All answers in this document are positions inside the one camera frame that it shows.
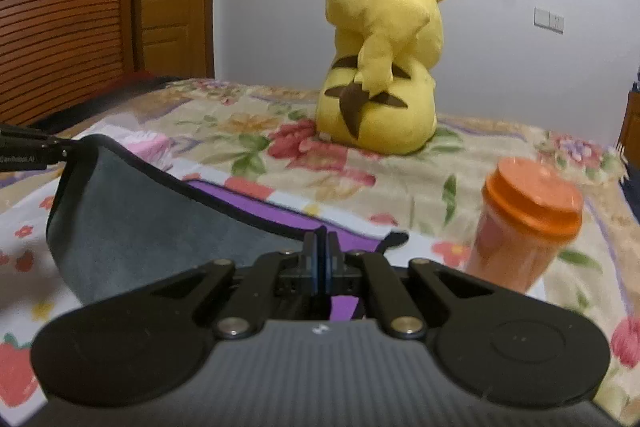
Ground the dark wooden furniture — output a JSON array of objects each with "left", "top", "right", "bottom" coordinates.
[{"left": 617, "top": 67, "right": 640, "bottom": 158}]

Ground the white wall switch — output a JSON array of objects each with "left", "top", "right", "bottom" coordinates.
[{"left": 533, "top": 7, "right": 565, "bottom": 34}]

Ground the orange lidded plastic cup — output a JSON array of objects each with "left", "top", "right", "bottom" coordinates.
[{"left": 463, "top": 157, "right": 584, "bottom": 294}]

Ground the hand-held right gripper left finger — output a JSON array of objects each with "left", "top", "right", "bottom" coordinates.
[{"left": 149, "top": 230, "right": 319, "bottom": 341}]

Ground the white strawberry print blanket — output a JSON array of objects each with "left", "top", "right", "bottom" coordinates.
[{"left": 0, "top": 127, "right": 551, "bottom": 410}]

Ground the grey and purple towel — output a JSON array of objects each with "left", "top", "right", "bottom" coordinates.
[{"left": 45, "top": 134, "right": 410, "bottom": 323}]

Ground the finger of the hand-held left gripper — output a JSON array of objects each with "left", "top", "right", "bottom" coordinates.
[{"left": 0, "top": 123, "right": 86, "bottom": 159}]

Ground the slatted wooden headboard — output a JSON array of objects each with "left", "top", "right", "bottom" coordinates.
[{"left": 0, "top": 0, "right": 143, "bottom": 128}]

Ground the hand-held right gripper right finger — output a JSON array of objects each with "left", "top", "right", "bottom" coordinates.
[{"left": 319, "top": 230, "right": 495, "bottom": 341}]

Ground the yellow plush toy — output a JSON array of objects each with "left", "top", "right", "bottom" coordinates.
[{"left": 315, "top": 0, "right": 480, "bottom": 156}]

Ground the floral bed sheet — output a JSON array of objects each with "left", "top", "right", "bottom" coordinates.
[{"left": 0, "top": 77, "right": 640, "bottom": 425}]

